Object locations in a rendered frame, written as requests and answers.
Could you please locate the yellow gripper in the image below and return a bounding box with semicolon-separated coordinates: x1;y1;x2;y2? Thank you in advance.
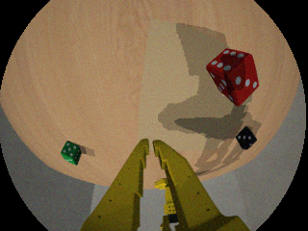
80;139;250;231

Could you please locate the tan square mat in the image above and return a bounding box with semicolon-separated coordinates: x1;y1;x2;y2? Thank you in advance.
137;18;258;151

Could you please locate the black die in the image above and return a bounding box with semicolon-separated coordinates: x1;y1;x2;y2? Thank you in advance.
236;126;257;150

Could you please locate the green die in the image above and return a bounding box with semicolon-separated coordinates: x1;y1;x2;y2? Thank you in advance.
61;141;82;166

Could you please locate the red die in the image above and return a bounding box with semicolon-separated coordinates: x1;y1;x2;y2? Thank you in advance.
206;48;259;106

